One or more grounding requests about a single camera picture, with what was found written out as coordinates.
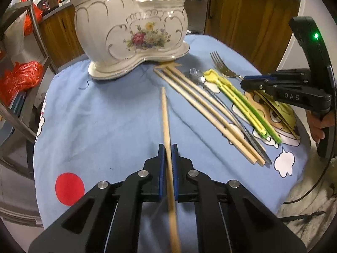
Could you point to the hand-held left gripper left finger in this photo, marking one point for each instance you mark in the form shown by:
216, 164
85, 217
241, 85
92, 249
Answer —
160, 179

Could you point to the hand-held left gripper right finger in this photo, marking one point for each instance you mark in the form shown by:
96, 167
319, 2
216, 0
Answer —
177, 184

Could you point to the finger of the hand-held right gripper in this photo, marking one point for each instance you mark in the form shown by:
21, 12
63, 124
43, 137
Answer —
258, 78
252, 85

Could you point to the gold fork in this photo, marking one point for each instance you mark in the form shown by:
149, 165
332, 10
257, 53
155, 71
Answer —
219, 64

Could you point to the yellow green training chopsticks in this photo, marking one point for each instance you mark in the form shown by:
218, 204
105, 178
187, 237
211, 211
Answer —
213, 76

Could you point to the floral ceramic utensil holder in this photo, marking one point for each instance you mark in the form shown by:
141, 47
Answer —
105, 18

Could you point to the person's right hand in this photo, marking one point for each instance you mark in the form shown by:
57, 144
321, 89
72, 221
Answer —
316, 129

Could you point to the brown wooden cabinet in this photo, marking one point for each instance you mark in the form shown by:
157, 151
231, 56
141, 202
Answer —
60, 37
250, 18

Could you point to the blue printed tablecloth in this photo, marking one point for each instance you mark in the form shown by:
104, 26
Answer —
105, 123

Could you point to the white fuzzy cloth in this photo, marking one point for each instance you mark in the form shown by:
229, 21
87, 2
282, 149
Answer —
297, 189

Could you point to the red plastic bag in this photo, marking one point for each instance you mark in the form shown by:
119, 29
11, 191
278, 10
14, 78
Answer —
33, 18
21, 79

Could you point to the metal rack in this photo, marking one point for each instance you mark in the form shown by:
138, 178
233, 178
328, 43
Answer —
40, 31

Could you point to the dark cooking pot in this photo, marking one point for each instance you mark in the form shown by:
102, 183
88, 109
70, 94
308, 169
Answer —
48, 2

